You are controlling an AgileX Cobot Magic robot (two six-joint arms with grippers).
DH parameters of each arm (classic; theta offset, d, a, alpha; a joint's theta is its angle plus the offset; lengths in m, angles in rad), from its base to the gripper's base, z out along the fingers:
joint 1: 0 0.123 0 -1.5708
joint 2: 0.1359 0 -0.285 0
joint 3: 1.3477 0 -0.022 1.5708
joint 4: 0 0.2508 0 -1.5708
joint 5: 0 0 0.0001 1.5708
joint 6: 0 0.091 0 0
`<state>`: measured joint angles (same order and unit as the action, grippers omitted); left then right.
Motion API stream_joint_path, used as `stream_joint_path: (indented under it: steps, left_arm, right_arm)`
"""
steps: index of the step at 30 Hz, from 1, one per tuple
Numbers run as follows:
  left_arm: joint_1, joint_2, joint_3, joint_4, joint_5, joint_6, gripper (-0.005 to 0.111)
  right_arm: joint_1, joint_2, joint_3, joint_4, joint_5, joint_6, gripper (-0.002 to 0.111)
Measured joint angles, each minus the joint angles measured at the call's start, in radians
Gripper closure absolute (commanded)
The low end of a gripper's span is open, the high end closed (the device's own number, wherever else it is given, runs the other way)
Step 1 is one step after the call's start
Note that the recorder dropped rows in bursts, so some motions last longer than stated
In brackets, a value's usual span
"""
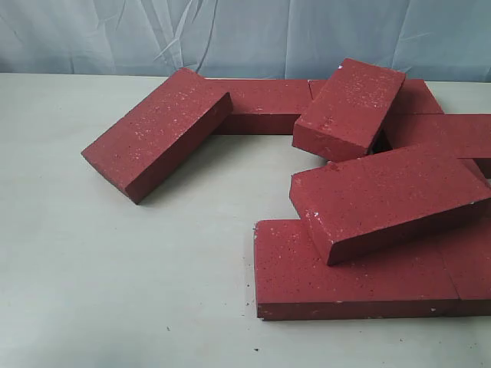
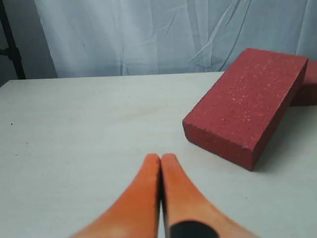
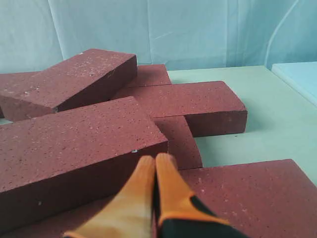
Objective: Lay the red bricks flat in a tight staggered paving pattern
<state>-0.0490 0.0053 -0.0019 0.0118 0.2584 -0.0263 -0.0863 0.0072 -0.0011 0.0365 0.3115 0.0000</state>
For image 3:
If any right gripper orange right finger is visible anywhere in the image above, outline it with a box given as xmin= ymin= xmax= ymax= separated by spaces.
xmin=156 ymin=153 xmax=229 ymax=226

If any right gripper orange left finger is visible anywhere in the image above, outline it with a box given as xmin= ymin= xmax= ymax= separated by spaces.
xmin=63 ymin=156 xmax=155 ymax=238

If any red brick moved to row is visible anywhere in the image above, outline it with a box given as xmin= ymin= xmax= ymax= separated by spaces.
xmin=0 ymin=97 xmax=168 ymax=234

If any red brick middle right row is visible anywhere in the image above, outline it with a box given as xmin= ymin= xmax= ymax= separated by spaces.
xmin=153 ymin=116 xmax=203 ymax=170

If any red brick row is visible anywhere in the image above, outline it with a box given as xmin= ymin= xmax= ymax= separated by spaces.
xmin=153 ymin=116 xmax=203 ymax=170
xmin=114 ymin=81 xmax=248 ymax=137

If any red brick back right row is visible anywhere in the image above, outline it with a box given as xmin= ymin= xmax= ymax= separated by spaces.
xmin=114 ymin=81 xmax=248 ymax=137

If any red brick back right corner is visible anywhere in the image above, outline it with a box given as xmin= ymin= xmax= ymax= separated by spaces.
xmin=126 ymin=64 xmax=171 ymax=88

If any red brick tilted on pile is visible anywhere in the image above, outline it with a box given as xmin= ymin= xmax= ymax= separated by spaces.
xmin=0 ymin=48 xmax=138 ymax=122

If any white backdrop curtain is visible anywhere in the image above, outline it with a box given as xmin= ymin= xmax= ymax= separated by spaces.
xmin=0 ymin=0 xmax=317 ymax=72

